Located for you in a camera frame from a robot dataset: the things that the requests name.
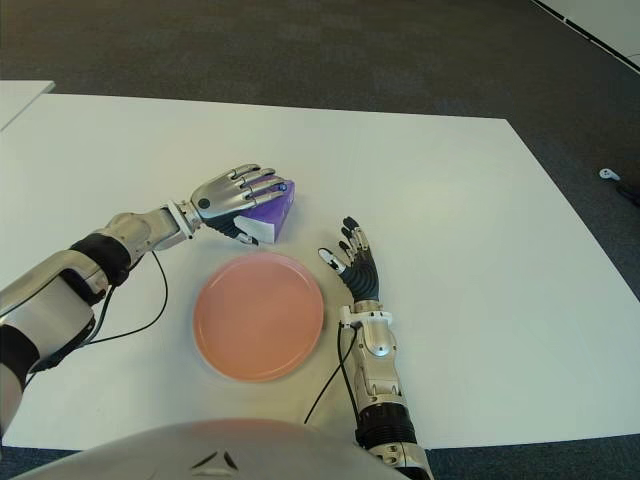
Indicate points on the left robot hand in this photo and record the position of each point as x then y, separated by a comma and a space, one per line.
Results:
220, 197

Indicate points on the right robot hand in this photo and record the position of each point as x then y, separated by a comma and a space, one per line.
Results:
362, 275

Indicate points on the purple tissue paper pack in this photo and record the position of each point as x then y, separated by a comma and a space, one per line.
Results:
272, 215

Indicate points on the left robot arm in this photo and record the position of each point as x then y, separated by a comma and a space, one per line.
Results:
55, 290

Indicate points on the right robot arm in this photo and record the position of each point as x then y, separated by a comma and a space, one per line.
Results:
377, 370

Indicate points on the pink round plate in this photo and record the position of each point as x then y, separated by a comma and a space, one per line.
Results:
260, 317

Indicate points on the adjacent white table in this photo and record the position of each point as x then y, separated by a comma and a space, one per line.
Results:
20, 100

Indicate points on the grey robot torso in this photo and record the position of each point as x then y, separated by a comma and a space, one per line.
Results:
200, 450

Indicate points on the small white floor device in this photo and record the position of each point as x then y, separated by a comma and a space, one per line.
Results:
609, 174

